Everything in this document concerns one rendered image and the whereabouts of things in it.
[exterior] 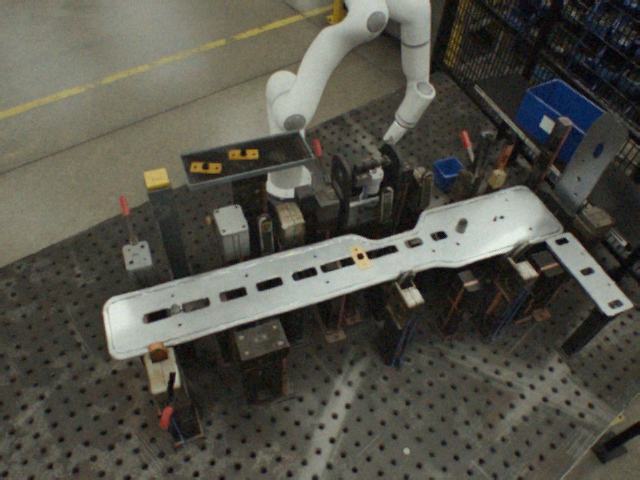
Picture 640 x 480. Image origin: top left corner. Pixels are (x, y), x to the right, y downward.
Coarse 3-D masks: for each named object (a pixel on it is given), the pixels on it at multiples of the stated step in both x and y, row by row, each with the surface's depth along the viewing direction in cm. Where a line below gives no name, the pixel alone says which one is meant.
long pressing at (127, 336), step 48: (528, 192) 168; (336, 240) 150; (384, 240) 151; (432, 240) 153; (480, 240) 154; (192, 288) 137; (288, 288) 139; (336, 288) 140; (144, 336) 127; (192, 336) 128
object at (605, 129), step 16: (608, 112) 141; (592, 128) 148; (608, 128) 143; (624, 128) 138; (592, 144) 149; (608, 144) 144; (576, 160) 156; (592, 160) 151; (608, 160) 145; (560, 176) 164; (576, 176) 158; (592, 176) 152; (560, 192) 166; (576, 192) 160; (576, 208) 161
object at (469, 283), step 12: (456, 276) 148; (468, 276) 146; (456, 288) 149; (468, 288) 144; (480, 288) 144; (456, 300) 151; (468, 300) 147; (444, 312) 161; (456, 312) 154; (432, 324) 169; (444, 324) 162; (456, 324) 159; (444, 336) 164; (456, 336) 167
